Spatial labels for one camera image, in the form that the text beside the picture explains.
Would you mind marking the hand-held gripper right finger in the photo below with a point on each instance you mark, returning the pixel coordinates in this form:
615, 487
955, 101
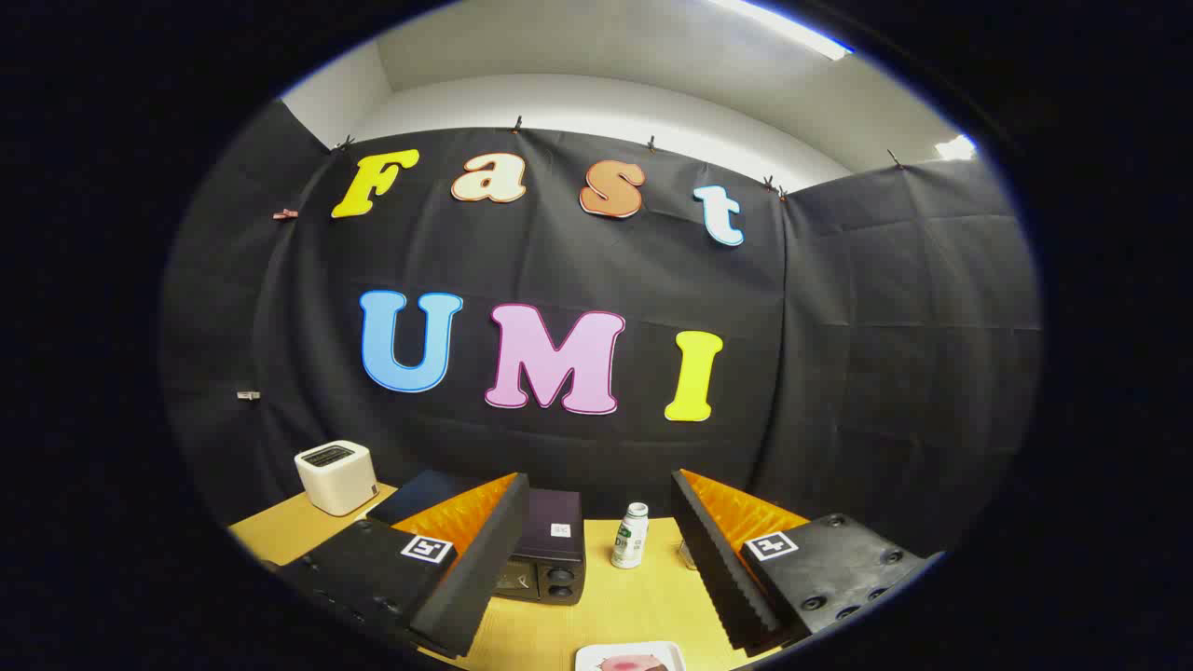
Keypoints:
713, 559

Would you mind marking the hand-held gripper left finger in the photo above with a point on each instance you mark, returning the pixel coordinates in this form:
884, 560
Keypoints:
485, 550

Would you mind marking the black toaster oven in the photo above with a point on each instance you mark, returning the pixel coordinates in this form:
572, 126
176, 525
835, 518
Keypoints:
550, 545

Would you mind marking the pink meat slice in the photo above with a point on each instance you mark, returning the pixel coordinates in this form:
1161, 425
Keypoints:
629, 664

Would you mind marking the white square plate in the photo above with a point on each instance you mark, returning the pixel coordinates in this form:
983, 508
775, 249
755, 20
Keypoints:
587, 657

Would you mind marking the white bread toaster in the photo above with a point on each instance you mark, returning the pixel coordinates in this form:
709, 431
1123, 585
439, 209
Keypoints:
335, 475

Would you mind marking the white bottle green cap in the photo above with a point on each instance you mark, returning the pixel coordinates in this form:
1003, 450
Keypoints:
629, 545

